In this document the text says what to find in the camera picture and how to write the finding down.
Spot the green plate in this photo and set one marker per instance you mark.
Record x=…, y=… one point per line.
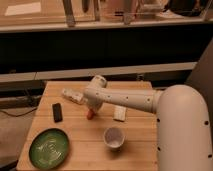
x=49, y=149

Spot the black rectangular block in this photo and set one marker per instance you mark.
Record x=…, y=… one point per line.
x=57, y=112

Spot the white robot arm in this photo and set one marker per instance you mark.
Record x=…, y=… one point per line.
x=184, y=141

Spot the white paper cup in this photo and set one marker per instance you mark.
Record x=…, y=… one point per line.
x=113, y=138

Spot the white paper sheet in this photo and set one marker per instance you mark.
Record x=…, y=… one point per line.
x=28, y=8

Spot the white sponge block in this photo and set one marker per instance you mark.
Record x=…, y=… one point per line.
x=119, y=113

